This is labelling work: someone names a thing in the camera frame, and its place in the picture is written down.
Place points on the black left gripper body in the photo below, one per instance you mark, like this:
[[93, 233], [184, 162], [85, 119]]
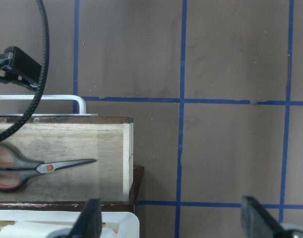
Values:
[[18, 68]]

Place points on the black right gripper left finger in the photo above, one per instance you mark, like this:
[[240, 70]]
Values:
[[89, 222]]

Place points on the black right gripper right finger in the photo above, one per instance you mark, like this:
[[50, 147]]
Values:
[[257, 222]]

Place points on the wooden drawer with white handle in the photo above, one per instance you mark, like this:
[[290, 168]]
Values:
[[59, 137]]

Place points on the grey orange handled scissors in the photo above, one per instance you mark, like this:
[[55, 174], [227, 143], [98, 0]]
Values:
[[16, 169]]

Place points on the white plastic tray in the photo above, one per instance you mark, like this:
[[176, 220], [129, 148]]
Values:
[[39, 224]]

